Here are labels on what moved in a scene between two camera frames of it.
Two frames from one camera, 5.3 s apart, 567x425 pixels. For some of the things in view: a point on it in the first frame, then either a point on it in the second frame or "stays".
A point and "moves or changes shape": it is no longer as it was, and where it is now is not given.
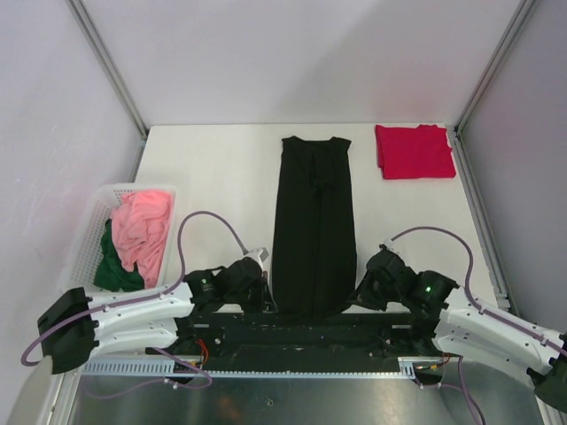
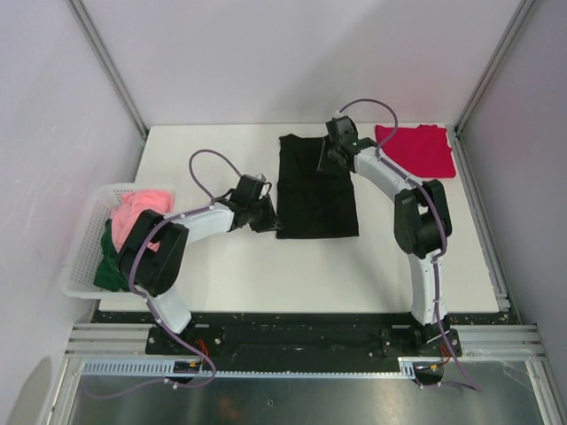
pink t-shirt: x=140 y=225 stays
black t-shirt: x=314 y=266 moves or changes shape
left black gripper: x=262 y=301 to x=271 y=222
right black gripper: x=368 y=300 to x=324 y=166
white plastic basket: x=80 y=267 stays
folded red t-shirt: x=407 y=153 stays
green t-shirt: x=110 y=273 stays
